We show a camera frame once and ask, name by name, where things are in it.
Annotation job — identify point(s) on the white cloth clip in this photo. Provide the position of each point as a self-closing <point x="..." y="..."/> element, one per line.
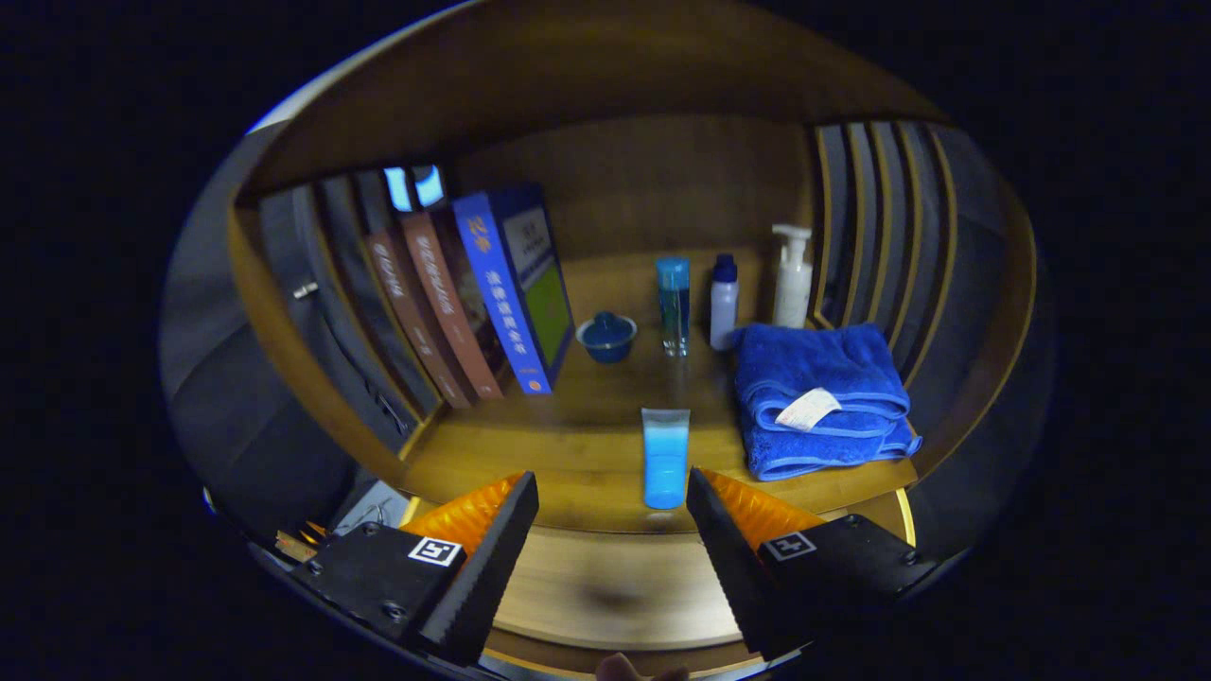
<point x="305" y="289"/>

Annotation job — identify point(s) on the light blue tube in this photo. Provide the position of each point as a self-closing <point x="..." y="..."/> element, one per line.
<point x="665" y="459"/>

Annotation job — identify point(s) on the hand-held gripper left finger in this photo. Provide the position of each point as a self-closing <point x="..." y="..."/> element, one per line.
<point x="487" y="567"/>

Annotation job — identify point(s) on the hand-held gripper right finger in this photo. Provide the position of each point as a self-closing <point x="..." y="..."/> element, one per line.
<point x="733" y="558"/>

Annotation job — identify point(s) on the wooden cabinet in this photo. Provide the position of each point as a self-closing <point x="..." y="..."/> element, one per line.
<point x="662" y="180"/>

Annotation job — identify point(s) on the dark blue lidded teacup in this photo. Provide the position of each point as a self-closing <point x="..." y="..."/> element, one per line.
<point x="606" y="339"/>

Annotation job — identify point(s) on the blue book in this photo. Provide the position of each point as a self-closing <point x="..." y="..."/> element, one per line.
<point x="506" y="293"/>

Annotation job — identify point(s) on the white pump bottle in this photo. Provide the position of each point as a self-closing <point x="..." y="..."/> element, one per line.
<point x="792" y="284"/>

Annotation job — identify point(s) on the reddish brown book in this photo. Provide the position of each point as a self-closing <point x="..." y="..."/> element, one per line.
<point x="449" y="303"/>

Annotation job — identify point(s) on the white bottle with blue cap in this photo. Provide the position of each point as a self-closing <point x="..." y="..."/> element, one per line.
<point x="724" y="307"/>

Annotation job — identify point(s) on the wooden countertop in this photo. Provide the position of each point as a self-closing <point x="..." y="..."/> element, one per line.
<point x="587" y="445"/>

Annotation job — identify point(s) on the blue folded towel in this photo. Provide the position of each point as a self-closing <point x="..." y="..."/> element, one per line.
<point x="814" y="369"/>

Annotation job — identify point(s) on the dark brown book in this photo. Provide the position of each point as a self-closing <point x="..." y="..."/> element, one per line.
<point x="407" y="322"/>

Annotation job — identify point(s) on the teal clear bottle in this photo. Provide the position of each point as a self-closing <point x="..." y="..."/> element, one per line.
<point x="674" y="303"/>

